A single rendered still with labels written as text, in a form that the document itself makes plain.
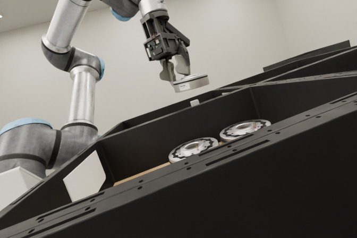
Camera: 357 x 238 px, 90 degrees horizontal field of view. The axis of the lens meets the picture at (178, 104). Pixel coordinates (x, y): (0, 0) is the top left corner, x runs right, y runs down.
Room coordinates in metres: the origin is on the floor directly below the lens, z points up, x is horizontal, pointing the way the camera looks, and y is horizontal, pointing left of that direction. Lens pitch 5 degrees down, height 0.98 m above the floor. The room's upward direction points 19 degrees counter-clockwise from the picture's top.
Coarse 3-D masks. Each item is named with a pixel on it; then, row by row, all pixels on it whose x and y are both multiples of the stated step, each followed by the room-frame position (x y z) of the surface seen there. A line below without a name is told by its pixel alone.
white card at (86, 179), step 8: (96, 152) 0.35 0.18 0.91; (88, 160) 0.30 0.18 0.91; (96, 160) 0.33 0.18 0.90; (80, 168) 0.27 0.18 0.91; (88, 168) 0.29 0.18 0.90; (96, 168) 0.32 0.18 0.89; (72, 176) 0.24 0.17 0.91; (80, 176) 0.26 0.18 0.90; (88, 176) 0.28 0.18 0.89; (96, 176) 0.31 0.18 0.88; (104, 176) 0.34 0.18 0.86; (72, 184) 0.24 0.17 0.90; (80, 184) 0.25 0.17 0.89; (88, 184) 0.28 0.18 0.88; (96, 184) 0.30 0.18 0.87; (72, 192) 0.23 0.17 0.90; (80, 192) 0.25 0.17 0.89; (88, 192) 0.27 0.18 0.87; (96, 192) 0.29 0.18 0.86; (72, 200) 0.23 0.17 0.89
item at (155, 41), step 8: (152, 16) 0.49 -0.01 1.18; (160, 16) 0.50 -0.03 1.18; (168, 16) 0.52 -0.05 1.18; (144, 24) 0.51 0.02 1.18; (152, 24) 0.51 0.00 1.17; (160, 24) 0.53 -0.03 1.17; (144, 32) 0.50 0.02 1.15; (152, 32) 0.50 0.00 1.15; (160, 32) 0.47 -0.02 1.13; (168, 32) 0.53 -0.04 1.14; (152, 40) 0.49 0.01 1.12; (160, 40) 0.48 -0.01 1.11; (168, 40) 0.50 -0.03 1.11; (176, 40) 0.52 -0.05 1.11; (144, 48) 0.51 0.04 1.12; (152, 48) 0.50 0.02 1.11; (160, 48) 0.48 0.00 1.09; (168, 48) 0.48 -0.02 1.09; (176, 48) 0.52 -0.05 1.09; (152, 56) 0.50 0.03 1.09; (160, 56) 0.49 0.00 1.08; (168, 56) 0.54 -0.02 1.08
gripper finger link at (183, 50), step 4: (180, 44) 0.52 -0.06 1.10; (180, 48) 0.51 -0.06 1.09; (184, 48) 0.51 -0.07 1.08; (180, 52) 0.52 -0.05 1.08; (184, 52) 0.51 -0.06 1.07; (188, 52) 0.52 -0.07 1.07; (184, 56) 0.51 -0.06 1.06; (188, 56) 0.52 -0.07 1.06; (184, 60) 0.51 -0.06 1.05; (188, 60) 0.52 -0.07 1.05; (188, 64) 0.52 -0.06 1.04
